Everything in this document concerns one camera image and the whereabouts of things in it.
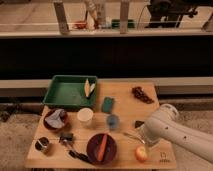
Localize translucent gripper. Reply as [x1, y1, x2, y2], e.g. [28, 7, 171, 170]
[139, 125, 159, 147]

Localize red yellow apple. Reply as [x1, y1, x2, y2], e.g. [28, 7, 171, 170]
[135, 145, 148, 162]

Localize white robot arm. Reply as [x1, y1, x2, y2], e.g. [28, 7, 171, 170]
[139, 104, 213, 163]

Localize blue plastic cup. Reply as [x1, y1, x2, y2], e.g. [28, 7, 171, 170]
[106, 114, 120, 130]

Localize white paper cup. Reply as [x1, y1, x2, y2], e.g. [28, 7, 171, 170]
[77, 108, 94, 126]

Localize small metal cup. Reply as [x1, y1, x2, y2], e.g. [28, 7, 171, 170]
[35, 137, 50, 153]

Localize black rectangular remote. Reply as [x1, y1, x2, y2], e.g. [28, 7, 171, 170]
[134, 120, 144, 128]

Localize dark brown dried bunch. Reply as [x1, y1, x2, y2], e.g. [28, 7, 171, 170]
[132, 87, 154, 104]

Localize wooden table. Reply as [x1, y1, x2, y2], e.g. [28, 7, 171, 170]
[24, 81, 178, 170]

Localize orange carrot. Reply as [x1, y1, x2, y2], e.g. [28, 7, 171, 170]
[97, 134, 108, 162]

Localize green sponge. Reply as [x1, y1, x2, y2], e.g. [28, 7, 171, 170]
[101, 97, 114, 113]

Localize dark red plate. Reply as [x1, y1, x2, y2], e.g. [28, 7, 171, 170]
[86, 133, 117, 165]

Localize yellow white item in tray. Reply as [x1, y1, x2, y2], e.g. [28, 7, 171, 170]
[84, 80, 95, 98]

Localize black binder clip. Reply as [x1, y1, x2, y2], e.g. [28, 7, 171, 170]
[59, 133, 74, 143]

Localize crumpled grey cloth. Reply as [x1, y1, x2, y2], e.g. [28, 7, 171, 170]
[45, 109, 66, 129]

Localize green plastic tray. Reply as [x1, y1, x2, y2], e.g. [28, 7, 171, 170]
[43, 75, 97, 110]

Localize dark red bowl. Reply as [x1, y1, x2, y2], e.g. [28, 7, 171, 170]
[43, 109, 68, 132]

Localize green box on shelf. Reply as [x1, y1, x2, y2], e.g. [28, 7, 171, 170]
[110, 18, 136, 29]

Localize black machine on shelf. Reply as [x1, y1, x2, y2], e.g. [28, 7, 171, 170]
[147, 0, 198, 28]

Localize red object on shelf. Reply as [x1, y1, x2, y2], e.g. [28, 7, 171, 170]
[74, 21, 88, 29]

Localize black handled tool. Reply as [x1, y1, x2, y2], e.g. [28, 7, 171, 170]
[66, 143, 91, 164]

